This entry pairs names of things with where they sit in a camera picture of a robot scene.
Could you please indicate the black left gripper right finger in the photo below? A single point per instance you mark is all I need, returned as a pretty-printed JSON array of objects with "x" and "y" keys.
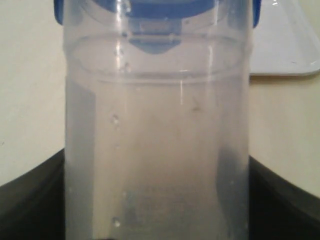
[{"x": 279, "y": 210}]

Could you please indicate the clear plastic container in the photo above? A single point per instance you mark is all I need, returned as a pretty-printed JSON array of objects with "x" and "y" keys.
[{"x": 156, "y": 145}]

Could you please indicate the blue container lid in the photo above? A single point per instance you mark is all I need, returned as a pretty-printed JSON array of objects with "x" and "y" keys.
[{"x": 155, "y": 26}]

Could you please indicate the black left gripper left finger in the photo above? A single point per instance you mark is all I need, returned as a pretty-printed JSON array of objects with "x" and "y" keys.
[{"x": 32, "y": 206}]

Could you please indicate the white plastic tray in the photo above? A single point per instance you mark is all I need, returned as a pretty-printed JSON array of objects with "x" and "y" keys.
[{"x": 284, "y": 42}]

